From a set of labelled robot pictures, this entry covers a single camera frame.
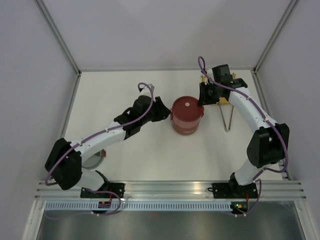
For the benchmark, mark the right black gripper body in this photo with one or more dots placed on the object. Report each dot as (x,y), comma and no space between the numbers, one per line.
(211,94)

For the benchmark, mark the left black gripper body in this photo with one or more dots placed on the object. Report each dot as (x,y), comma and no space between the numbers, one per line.
(145,119)

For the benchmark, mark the metal tongs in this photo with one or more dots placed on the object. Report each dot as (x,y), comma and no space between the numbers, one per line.
(227,122)

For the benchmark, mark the red steel bowl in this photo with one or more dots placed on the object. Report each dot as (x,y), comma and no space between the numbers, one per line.
(186,113)
(185,128)

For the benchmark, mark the red lid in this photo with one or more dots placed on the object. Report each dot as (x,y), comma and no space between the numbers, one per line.
(185,108)

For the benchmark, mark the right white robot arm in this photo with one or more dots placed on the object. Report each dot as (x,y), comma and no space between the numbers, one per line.
(268,147)

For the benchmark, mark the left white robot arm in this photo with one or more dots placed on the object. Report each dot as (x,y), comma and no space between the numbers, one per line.
(66,159)

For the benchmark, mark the yellow bamboo mat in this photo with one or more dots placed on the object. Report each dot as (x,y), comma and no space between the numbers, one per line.
(223,101)

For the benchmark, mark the grey transparent lid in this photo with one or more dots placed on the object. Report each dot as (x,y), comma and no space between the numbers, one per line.
(95,160)

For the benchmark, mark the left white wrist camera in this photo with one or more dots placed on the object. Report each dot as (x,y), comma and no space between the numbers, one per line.
(148,86)

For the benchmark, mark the right aluminium frame post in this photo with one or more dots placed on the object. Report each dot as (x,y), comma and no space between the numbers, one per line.
(275,34)

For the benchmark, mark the aluminium frame post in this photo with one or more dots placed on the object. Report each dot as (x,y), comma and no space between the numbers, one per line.
(275,34)
(57,34)

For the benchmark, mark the left aluminium frame post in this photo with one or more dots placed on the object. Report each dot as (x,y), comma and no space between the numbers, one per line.
(57,34)

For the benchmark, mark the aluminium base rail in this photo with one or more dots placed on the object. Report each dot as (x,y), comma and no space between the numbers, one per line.
(272,190)

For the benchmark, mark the white slotted cable duct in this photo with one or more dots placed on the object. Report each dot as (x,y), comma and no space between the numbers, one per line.
(224,206)

